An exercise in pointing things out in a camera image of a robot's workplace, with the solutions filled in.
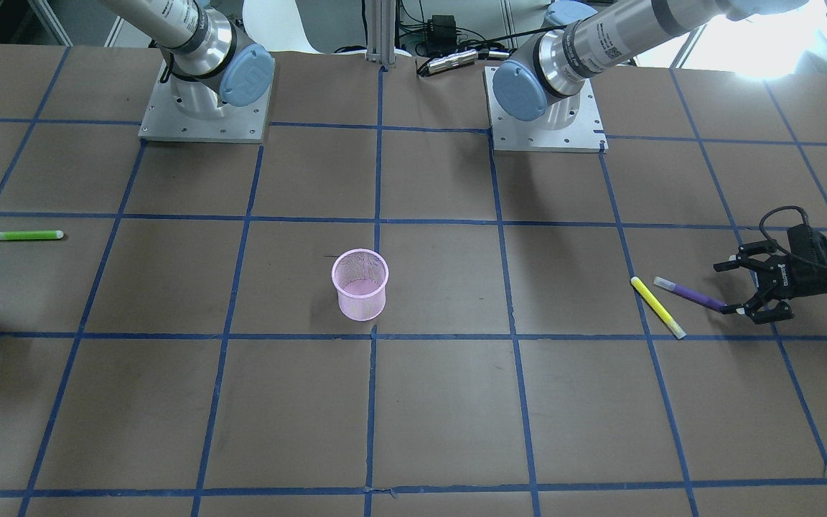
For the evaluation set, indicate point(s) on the black power adapter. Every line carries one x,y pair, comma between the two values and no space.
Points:
440,37

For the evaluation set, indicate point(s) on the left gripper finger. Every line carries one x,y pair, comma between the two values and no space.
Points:
741,309
729,265

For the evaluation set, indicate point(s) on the pink mesh cup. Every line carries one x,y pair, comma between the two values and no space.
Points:
360,277

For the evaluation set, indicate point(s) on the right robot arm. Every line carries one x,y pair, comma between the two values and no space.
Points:
201,44

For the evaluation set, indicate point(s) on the green highlighter pen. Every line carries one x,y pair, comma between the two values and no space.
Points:
38,235

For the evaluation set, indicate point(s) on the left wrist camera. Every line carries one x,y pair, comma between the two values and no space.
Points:
807,246

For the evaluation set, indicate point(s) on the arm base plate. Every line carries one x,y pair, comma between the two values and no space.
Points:
571,125
181,111

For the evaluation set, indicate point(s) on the purple highlighter pen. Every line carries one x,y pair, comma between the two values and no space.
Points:
689,294

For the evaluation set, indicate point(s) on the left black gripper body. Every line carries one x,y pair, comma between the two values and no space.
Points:
800,279

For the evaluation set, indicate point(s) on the aluminium frame post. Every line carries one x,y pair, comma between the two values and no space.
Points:
380,32

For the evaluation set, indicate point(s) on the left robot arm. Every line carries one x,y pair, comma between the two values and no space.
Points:
577,43

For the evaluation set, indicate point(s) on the silver metal cylinder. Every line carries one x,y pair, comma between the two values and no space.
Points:
442,64

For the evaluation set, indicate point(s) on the yellow highlighter pen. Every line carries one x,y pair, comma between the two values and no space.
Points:
658,308

